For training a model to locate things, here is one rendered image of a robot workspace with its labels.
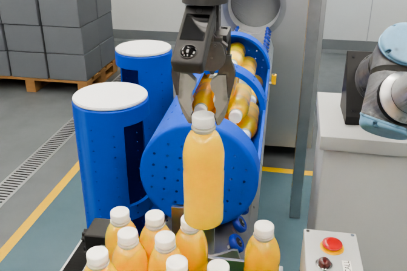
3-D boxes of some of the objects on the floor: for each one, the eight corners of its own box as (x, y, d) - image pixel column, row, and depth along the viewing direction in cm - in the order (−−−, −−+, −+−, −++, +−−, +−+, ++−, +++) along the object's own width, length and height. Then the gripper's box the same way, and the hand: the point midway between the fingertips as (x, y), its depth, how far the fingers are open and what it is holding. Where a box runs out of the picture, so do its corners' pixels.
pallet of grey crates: (117, 70, 528) (108, -41, 479) (88, 96, 457) (74, -32, 408) (19, 64, 549) (1, -44, 500) (-24, 88, 477) (-49, -35, 428)
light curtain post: (299, 213, 283) (330, -99, 213) (299, 218, 277) (332, -99, 208) (289, 212, 284) (317, -99, 214) (289, 218, 278) (317, -99, 208)
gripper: (245, -12, 75) (241, 111, 84) (175, -14, 77) (178, 107, 86) (240, -3, 67) (237, 132, 76) (162, -4, 69) (168, 127, 78)
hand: (203, 118), depth 78 cm, fingers closed on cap, 4 cm apart
